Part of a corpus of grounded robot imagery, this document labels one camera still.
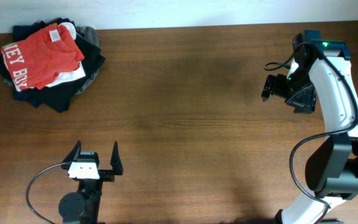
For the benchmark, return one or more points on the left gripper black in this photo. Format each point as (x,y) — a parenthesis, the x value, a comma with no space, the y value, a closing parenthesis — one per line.
(105,175)

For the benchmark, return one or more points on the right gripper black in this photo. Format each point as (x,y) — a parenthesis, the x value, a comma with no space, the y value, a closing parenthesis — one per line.
(279,90)

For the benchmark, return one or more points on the orange red t-shirt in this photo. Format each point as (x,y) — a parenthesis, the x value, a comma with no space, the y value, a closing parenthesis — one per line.
(39,59)

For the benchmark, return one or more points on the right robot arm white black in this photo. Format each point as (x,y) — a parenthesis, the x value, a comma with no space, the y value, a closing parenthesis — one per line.
(319,73)

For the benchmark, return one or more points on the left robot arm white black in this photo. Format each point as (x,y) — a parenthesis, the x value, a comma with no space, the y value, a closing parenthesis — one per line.
(82,206)

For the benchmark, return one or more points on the white folded t-shirt green print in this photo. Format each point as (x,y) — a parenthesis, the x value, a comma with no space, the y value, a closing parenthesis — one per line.
(70,74)

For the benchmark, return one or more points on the navy folded garment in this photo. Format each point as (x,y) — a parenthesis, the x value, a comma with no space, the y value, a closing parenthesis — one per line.
(22,96)

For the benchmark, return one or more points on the grey folded garment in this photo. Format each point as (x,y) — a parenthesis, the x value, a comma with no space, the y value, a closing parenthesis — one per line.
(89,34)

